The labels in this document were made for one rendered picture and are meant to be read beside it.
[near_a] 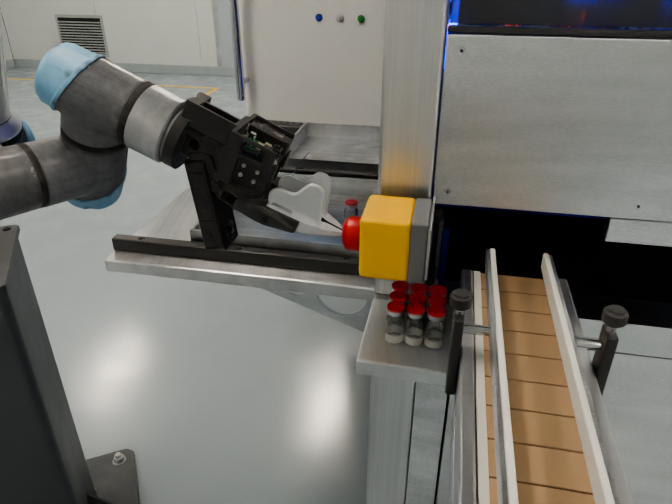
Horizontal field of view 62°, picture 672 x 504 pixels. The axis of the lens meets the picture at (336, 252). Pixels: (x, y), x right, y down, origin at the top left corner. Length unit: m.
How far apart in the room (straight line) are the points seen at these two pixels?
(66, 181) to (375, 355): 0.40
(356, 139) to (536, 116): 0.76
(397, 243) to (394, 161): 0.11
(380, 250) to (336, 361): 1.43
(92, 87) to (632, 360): 0.71
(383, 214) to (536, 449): 0.27
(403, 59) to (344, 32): 1.05
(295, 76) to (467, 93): 1.14
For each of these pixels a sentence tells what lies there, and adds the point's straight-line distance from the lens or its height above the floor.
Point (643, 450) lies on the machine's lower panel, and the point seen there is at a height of 0.67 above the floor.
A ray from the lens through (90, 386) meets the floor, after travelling 2.08.
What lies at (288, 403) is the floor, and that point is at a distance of 1.86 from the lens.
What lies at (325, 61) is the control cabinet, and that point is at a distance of 1.69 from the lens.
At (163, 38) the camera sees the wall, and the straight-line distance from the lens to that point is 7.04.
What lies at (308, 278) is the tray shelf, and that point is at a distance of 0.77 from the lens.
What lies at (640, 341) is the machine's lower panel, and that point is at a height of 0.86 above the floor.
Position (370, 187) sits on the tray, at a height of 0.90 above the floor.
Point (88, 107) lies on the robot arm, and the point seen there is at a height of 1.13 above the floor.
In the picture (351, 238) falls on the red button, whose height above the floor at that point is 1.00.
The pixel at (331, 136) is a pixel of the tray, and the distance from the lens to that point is 1.36.
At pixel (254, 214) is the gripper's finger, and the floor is 1.03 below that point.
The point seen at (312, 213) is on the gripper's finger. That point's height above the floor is 1.02.
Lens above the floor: 1.28
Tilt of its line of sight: 28 degrees down
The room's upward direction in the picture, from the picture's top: straight up
